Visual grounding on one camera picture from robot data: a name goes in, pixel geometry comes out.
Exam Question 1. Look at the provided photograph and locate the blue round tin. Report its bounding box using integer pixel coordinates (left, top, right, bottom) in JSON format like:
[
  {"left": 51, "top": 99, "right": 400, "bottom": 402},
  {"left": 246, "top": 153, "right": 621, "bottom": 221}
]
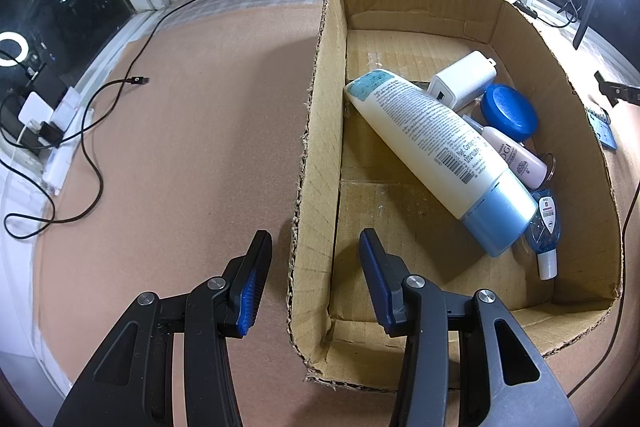
[{"left": 480, "top": 83, "right": 539, "bottom": 142}]

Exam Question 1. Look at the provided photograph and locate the black inline cable remote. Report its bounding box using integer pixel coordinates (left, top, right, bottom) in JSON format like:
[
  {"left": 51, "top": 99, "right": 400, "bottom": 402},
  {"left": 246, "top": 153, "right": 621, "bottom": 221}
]
[{"left": 514, "top": 0, "right": 538, "bottom": 20}]

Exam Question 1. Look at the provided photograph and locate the pink cosmetic tube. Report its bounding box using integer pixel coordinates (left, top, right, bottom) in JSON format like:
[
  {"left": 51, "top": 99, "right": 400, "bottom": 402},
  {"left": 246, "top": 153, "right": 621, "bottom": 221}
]
[{"left": 462, "top": 115, "right": 548, "bottom": 190}]

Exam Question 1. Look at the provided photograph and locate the blue sanitizer bottle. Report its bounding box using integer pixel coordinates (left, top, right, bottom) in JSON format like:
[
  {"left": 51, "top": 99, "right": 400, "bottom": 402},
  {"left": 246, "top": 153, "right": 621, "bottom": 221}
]
[{"left": 524, "top": 188, "right": 561, "bottom": 281}]

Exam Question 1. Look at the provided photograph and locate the black charging cable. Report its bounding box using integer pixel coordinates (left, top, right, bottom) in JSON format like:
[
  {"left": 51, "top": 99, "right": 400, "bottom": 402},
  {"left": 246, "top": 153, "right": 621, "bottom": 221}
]
[{"left": 0, "top": 0, "right": 312, "bottom": 241}]

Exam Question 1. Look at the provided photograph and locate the cardboard box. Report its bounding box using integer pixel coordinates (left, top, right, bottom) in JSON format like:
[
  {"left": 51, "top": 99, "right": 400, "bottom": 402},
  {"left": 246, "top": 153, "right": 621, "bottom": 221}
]
[{"left": 288, "top": 0, "right": 623, "bottom": 391}]

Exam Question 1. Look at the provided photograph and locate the white power strip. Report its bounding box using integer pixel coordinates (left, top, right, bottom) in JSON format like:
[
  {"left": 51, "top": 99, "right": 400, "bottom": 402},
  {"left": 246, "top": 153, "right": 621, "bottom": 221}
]
[{"left": 41, "top": 88, "right": 87, "bottom": 196}]

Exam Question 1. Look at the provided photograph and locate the white blue lotion bottle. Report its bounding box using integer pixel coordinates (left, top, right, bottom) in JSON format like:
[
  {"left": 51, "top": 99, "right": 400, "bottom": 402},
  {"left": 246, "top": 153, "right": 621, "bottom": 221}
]
[{"left": 345, "top": 69, "right": 536, "bottom": 257}]

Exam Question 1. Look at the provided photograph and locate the white wall charger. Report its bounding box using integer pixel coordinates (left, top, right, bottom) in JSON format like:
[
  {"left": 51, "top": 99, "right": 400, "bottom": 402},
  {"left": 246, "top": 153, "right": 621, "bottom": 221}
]
[{"left": 427, "top": 51, "right": 497, "bottom": 112}]

